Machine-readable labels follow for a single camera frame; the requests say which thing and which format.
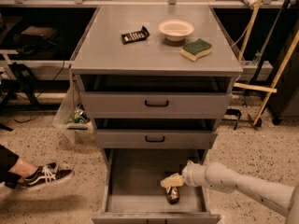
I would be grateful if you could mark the green can in bag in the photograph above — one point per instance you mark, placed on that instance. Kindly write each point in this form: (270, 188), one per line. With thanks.
(80, 116)

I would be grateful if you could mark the grey bottom drawer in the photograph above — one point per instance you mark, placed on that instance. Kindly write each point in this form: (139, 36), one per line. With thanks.
(133, 192)

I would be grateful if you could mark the black white sneaker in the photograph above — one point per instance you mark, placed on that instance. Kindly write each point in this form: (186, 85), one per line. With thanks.
(48, 175)

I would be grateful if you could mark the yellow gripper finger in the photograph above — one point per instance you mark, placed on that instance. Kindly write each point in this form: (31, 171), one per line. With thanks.
(174, 180)

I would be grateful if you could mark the grey top drawer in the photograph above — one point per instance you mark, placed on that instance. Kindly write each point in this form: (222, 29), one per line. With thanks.
(149, 97)

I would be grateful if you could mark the grey drawer cabinet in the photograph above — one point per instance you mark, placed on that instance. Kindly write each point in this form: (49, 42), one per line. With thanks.
(103, 53)

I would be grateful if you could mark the green yellow sponge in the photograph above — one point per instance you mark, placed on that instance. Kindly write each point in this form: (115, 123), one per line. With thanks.
(196, 49)

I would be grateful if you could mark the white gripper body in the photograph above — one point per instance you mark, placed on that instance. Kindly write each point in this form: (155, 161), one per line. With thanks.
(192, 174)

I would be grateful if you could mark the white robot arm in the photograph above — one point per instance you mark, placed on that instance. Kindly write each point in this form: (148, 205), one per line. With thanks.
(280, 198)

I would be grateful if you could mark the person's leg black trousers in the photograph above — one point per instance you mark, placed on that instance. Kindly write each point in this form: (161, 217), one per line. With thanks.
(13, 167)

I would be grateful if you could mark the white bowl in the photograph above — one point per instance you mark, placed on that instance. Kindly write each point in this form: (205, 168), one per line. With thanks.
(175, 30)

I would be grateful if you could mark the clear plastic trash bag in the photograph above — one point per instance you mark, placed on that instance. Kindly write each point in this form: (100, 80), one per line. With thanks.
(64, 119)

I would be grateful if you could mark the wooden easel frame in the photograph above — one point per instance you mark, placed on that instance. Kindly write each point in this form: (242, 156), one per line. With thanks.
(258, 61)

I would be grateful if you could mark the black stand left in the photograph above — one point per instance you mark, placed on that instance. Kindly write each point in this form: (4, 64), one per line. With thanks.
(26, 79)

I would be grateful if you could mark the grey drawer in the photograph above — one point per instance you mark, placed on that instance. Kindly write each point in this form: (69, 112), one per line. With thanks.
(149, 97)
(155, 133)
(133, 192)

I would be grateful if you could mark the grey middle drawer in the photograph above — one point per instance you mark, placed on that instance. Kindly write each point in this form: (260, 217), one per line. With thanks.
(155, 133)

